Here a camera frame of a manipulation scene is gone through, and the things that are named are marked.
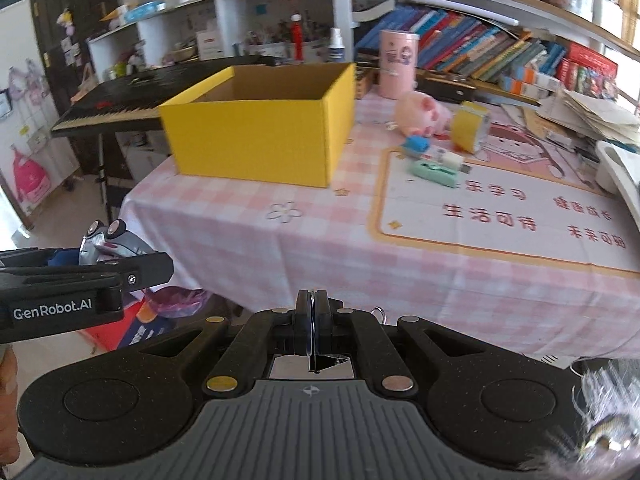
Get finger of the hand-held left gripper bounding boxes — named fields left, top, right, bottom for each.
left=80, top=252, right=174, bottom=293
left=0, top=247, right=82, bottom=271

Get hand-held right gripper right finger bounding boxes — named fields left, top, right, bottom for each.
left=314, top=290, right=496, bottom=397

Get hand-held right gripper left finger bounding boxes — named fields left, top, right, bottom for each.
left=142, top=290, right=314, bottom=398

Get silver toy car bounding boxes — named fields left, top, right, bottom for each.
left=79, top=219, right=147, bottom=265

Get yellow cardboard box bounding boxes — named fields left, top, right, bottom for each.
left=159, top=63, right=357, bottom=190

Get person's left hand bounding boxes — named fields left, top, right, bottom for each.
left=0, top=346, right=21, bottom=463

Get pink plastic bag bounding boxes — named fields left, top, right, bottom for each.
left=144, top=287, right=212, bottom=319

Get blue orange carton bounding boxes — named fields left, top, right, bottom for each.
left=116, top=305, right=168, bottom=352

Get pink checked tablecloth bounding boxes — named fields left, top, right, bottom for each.
left=120, top=77, right=640, bottom=363

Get black keyboard stand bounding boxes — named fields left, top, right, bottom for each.
left=96, top=135, right=112, bottom=208

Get black electronic keyboard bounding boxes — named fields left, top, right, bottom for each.
left=50, top=56, right=277, bottom=139

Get green correction tape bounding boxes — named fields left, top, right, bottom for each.
left=410, top=159, right=461, bottom=189

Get printed pink desk mat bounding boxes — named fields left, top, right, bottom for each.
left=367, top=105, right=640, bottom=277

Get dark wooden door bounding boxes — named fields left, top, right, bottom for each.
left=29, top=0, right=122, bottom=173

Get white box red label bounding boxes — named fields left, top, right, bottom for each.
left=195, top=29, right=224, bottom=61

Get pink pig plush toy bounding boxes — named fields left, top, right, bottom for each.
left=394, top=91, right=455, bottom=138

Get yellow tape roll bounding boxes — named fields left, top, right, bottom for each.
left=451, top=101, right=492, bottom=154

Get blue tissue pack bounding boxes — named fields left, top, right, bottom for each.
left=124, top=2, right=167, bottom=24

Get black flat case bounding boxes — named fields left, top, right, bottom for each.
left=414, top=72, right=479, bottom=106

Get pink cylinder canister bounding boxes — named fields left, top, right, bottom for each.
left=378, top=29, right=420, bottom=100

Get white shelf unit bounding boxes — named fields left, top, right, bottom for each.
left=87, top=0, right=362, bottom=82

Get red bottle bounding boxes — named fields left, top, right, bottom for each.
left=290, top=13, right=305, bottom=63

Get white spray bottle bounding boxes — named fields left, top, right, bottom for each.
left=327, top=27, right=346, bottom=65

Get row of colourful books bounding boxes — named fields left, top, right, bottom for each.
left=354, top=4, right=567, bottom=87

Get white plastic tray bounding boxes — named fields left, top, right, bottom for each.
left=594, top=140, right=640, bottom=197

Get pile of loose papers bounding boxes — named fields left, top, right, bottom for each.
left=500, top=87, right=640, bottom=157

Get red boxed book set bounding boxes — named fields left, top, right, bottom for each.
left=554, top=42, right=620, bottom=100

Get white storage boxes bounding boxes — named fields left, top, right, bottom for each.
left=564, top=0, right=627, bottom=37

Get pink dress wall sticker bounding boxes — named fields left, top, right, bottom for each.
left=9, top=144, right=52, bottom=205

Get purple dress wall sticker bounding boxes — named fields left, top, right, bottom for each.
left=7, top=59, right=51, bottom=107

